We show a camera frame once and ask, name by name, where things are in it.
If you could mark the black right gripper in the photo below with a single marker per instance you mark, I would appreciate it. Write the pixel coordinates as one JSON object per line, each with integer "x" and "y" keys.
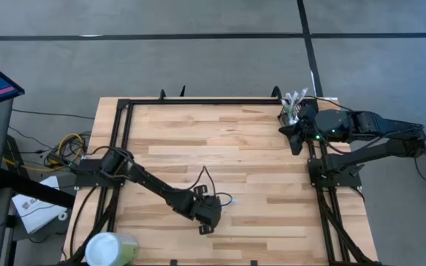
{"x": 308, "y": 120}

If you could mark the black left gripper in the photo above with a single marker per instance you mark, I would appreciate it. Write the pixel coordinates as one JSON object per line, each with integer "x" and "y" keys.
{"x": 207, "y": 210}

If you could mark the pale toothbrush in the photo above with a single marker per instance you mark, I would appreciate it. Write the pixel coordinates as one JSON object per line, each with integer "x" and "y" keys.
{"x": 302, "y": 94}
{"x": 293, "y": 98}

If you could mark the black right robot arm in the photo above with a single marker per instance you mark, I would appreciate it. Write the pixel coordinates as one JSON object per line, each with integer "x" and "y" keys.
{"x": 364, "y": 123}

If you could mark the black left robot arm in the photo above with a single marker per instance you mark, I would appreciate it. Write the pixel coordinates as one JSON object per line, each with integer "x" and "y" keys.
{"x": 154, "y": 183}

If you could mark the black curved clamp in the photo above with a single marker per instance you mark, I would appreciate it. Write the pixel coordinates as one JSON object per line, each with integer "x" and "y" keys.
{"x": 162, "y": 96}
{"x": 276, "y": 94}
{"x": 182, "y": 91}

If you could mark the green canister white lid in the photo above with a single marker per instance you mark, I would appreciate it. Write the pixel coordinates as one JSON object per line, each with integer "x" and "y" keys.
{"x": 105, "y": 249}

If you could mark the white tape roll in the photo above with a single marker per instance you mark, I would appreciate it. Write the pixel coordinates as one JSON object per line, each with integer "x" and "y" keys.
{"x": 63, "y": 213}

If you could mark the black cart beam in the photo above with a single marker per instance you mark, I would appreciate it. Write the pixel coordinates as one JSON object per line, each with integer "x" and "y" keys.
{"x": 39, "y": 190}

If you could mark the white paper box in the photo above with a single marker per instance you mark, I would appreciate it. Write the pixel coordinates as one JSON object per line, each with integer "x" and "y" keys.
{"x": 35, "y": 210}

